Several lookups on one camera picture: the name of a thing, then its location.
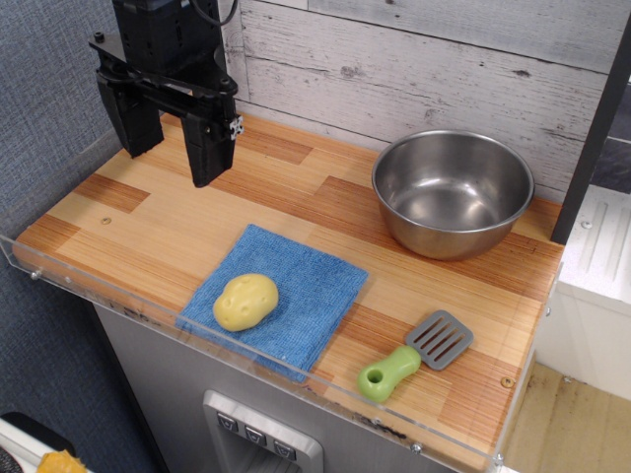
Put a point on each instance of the clear acrylic table guard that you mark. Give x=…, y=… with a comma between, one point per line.
x=457, y=416

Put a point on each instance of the white toy sink counter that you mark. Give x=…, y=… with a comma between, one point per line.
x=585, y=330

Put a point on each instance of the stainless steel bowl pot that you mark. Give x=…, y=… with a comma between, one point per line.
x=451, y=195

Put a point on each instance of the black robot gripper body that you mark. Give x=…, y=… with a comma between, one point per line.
x=165, y=49

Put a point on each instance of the blue microfiber cloth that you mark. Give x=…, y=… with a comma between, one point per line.
x=316, y=290

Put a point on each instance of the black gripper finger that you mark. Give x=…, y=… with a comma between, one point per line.
x=135, y=119
x=209, y=148

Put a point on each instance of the yellow toy potato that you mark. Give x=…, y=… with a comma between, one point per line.
x=245, y=301

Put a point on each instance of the white aluminium frame bar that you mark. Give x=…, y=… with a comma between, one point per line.
x=26, y=450

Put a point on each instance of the green grey toy spatula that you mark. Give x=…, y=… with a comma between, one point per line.
x=436, y=342

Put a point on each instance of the silver toy fridge cabinet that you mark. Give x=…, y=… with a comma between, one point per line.
x=211, y=410

